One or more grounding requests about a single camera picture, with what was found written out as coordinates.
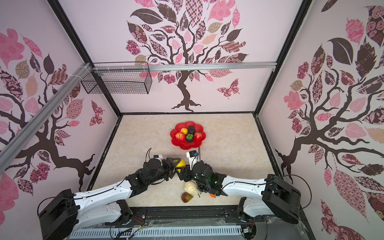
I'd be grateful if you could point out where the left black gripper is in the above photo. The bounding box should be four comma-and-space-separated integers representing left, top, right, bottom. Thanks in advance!
147, 157, 182, 186

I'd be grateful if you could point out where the yellow lemon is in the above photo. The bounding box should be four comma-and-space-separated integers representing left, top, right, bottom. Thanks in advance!
176, 160, 186, 173

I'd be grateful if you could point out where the red flower-shaped fruit bowl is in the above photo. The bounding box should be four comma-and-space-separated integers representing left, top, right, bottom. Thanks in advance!
170, 121, 206, 150

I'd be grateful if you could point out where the brown green fig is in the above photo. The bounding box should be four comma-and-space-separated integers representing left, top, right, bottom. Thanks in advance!
181, 192, 194, 203

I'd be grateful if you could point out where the red pomegranate fruit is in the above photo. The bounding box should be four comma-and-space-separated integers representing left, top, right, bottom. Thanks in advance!
175, 132, 186, 142

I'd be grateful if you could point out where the small yellow quince fruit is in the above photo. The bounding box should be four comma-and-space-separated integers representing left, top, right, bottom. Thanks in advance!
180, 128, 188, 135

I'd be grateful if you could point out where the red strawberry with green leaves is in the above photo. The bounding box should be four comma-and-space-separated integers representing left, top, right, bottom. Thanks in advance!
194, 132, 203, 142

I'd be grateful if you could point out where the dark green avocado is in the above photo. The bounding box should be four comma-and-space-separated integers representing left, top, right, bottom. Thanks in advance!
188, 126, 196, 135

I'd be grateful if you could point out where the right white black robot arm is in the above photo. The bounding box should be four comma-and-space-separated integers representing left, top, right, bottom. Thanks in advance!
176, 161, 301, 225

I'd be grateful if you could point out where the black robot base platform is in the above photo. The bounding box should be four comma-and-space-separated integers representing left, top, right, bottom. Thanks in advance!
83, 205, 315, 240

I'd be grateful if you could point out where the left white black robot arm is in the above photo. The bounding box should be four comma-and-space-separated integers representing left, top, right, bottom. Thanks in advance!
38, 156, 186, 240

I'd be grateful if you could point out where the black grape bunch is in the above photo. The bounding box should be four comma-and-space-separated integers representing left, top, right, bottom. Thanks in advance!
197, 183, 208, 193

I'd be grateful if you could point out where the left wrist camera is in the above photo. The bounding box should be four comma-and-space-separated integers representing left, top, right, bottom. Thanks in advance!
153, 155, 164, 161

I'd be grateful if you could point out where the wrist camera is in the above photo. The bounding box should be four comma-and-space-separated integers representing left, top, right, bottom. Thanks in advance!
186, 150, 199, 168
153, 155, 164, 161

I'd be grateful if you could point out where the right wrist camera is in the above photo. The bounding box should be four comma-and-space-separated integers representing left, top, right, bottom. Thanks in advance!
186, 150, 199, 168

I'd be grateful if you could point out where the white slotted cable duct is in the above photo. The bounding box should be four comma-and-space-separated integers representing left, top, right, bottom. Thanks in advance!
67, 226, 244, 240

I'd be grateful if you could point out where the black wire mesh basket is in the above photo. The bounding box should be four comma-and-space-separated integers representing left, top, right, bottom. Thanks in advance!
81, 62, 153, 95

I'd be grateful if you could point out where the left aluminium frame rail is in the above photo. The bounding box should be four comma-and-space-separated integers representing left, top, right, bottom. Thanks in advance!
1, 63, 92, 173

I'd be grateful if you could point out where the aluminium frame rail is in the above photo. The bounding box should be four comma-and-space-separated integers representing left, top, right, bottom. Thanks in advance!
93, 62, 277, 72
1, 63, 92, 173

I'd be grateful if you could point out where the rear aluminium frame rail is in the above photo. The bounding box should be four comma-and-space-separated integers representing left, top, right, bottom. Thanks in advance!
93, 62, 277, 72

